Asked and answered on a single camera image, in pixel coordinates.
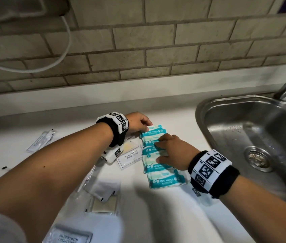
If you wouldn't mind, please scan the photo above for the person's left hand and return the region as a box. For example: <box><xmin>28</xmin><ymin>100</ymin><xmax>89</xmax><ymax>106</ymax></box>
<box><xmin>125</xmin><ymin>111</ymin><xmax>153</xmax><ymax>133</ymax></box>

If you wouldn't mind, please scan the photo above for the person's right hand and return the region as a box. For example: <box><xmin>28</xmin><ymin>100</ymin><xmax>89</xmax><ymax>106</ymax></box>
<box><xmin>154</xmin><ymin>133</ymin><xmax>202</xmax><ymax>171</ymax></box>

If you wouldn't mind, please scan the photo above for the person's left forearm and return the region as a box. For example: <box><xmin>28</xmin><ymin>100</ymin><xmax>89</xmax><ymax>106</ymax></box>
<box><xmin>0</xmin><ymin>123</ymin><xmax>114</xmax><ymax>243</ymax></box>

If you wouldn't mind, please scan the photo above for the person's right forearm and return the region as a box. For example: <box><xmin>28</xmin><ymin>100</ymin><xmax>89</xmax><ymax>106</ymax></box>
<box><xmin>219</xmin><ymin>174</ymin><xmax>286</xmax><ymax>243</ymax></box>

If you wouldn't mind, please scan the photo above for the black right wristband with markers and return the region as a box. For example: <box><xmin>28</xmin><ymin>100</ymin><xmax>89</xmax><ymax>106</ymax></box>
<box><xmin>188</xmin><ymin>149</ymin><xmax>240</xmax><ymax>199</ymax></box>

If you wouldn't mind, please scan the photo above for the white backsplash upstand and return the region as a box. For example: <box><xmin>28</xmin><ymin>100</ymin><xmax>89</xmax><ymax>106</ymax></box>
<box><xmin>0</xmin><ymin>62</ymin><xmax>286</xmax><ymax>117</ymax></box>

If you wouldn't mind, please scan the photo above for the stainless steel sink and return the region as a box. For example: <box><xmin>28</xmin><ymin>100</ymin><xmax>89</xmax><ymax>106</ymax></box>
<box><xmin>195</xmin><ymin>94</ymin><xmax>286</xmax><ymax>210</ymax></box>

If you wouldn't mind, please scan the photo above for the round steel sink drain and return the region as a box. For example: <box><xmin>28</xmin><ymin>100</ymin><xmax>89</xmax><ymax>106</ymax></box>
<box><xmin>244</xmin><ymin>146</ymin><xmax>274</xmax><ymax>172</ymax></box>

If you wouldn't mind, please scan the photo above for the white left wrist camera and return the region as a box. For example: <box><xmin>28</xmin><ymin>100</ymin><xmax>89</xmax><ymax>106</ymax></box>
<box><xmin>100</xmin><ymin>145</ymin><xmax>124</xmax><ymax>165</ymax></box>

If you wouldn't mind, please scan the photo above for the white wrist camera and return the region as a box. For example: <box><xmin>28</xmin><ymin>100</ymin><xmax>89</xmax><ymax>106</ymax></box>
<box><xmin>192</xmin><ymin>187</ymin><xmax>221</xmax><ymax>207</ymax></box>
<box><xmin>100</xmin><ymin>145</ymin><xmax>124</xmax><ymax>165</ymax></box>

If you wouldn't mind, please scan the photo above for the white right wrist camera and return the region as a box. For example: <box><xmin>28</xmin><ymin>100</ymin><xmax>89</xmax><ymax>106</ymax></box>
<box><xmin>192</xmin><ymin>187</ymin><xmax>221</xmax><ymax>207</ymax></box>

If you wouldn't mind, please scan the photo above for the white power cable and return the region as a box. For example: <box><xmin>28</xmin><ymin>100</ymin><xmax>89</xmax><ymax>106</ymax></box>
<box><xmin>0</xmin><ymin>15</ymin><xmax>72</xmax><ymax>74</ymax></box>

